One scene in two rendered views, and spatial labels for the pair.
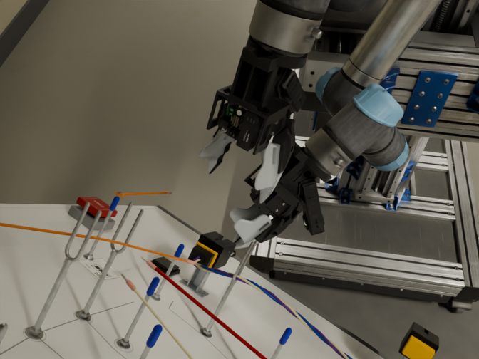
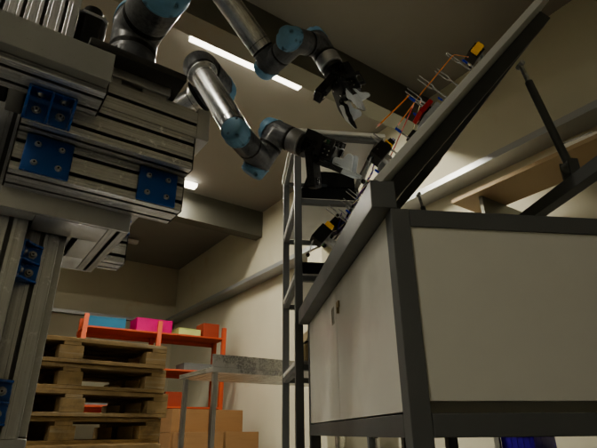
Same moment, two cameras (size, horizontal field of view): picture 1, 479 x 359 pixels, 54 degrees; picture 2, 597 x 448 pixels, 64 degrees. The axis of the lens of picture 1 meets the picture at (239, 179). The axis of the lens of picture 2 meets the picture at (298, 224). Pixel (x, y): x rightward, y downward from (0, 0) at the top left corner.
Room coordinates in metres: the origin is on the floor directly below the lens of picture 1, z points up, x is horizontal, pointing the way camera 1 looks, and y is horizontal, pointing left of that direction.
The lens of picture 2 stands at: (1.36, 0.72, 0.37)
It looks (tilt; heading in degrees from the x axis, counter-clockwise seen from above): 24 degrees up; 226
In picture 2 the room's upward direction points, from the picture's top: 1 degrees counter-clockwise
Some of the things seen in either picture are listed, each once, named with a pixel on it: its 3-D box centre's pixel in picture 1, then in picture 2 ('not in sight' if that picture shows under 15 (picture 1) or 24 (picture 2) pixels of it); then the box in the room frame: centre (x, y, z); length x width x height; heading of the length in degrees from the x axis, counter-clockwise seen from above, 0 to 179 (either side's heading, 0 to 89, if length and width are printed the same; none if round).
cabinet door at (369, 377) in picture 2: not in sight; (361, 332); (0.40, -0.04, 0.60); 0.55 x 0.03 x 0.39; 53
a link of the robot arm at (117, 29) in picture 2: not in sight; (137, 31); (1.00, -0.24, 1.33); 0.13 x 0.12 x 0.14; 86
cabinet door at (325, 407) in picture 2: not in sight; (323, 362); (0.07, -0.48, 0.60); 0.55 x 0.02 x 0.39; 53
